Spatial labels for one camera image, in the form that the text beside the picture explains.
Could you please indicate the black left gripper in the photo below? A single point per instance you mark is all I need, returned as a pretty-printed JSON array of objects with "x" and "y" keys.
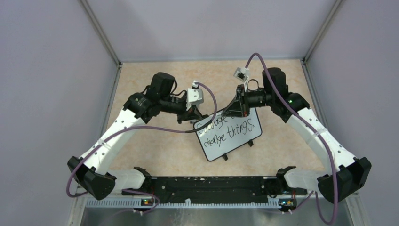
[{"x": 191, "y": 113}]

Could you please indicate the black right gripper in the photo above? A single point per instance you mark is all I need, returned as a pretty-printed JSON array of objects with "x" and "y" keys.
[{"x": 239, "y": 107}]

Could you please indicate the white board with black frame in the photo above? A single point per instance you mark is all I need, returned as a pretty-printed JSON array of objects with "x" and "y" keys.
[{"x": 226, "y": 134}]

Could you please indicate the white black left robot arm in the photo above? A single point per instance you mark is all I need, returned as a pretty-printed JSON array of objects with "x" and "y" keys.
[{"x": 91, "y": 170}]

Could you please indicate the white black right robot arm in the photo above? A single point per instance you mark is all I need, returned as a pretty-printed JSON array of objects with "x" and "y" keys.
[{"x": 344, "y": 173}]

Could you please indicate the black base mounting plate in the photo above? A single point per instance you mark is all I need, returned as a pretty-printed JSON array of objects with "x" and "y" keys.
[{"x": 217, "y": 190}]

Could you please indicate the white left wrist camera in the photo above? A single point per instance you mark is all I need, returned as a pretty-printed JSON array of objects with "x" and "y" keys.
[{"x": 194, "y": 95}]

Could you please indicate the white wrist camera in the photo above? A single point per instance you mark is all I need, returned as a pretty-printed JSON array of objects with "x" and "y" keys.
[
  {"x": 243, "y": 75},
  {"x": 194, "y": 95}
]

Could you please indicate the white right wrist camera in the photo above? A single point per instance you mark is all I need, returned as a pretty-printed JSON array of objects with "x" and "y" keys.
[{"x": 243, "y": 75}]

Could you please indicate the white cable duct strip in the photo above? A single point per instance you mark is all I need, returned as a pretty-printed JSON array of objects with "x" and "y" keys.
[{"x": 138, "y": 203}]

